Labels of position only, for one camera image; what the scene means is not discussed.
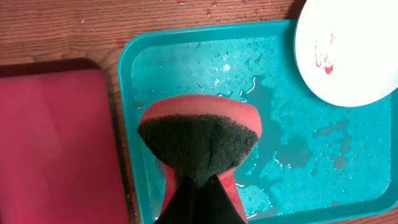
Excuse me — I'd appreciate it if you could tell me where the green and orange sponge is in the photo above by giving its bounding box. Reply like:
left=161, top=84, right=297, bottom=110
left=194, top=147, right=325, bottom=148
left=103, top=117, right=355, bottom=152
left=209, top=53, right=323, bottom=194
left=137, top=95, right=262, bottom=223

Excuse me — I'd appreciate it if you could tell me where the light blue plate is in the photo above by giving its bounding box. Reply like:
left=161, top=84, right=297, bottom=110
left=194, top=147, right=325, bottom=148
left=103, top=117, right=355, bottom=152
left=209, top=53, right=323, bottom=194
left=294, top=0, right=397, bottom=107

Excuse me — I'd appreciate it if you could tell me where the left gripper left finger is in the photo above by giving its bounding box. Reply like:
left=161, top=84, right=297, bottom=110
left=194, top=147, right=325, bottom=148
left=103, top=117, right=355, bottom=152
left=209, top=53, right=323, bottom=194
left=154, top=177, right=197, bottom=224

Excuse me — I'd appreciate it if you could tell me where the teal plastic tray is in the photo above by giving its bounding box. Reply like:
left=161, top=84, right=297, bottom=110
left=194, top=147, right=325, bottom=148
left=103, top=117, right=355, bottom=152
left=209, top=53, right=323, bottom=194
left=118, top=20, right=397, bottom=223

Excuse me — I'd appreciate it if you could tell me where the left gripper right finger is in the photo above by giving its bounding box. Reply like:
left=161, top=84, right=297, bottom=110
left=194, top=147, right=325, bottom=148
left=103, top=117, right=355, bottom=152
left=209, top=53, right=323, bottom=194
left=198, top=175, right=245, bottom=224

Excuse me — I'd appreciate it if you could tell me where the black red-lined tray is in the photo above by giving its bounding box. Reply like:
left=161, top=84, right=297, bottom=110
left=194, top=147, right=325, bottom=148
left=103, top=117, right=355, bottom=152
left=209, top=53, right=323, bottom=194
left=1, top=58, right=131, bottom=224

